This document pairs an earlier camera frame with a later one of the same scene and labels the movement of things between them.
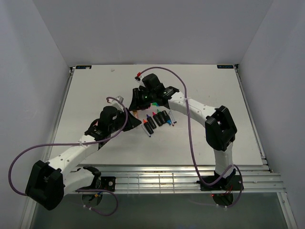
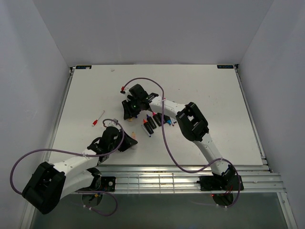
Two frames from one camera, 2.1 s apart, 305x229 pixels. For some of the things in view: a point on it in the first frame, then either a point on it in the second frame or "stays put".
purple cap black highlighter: x=151 y=121 stays put
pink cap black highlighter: x=157 y=119 stays put
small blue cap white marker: x=146 y=130 stays put
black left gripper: x=133 y=122 to x=128 y=142
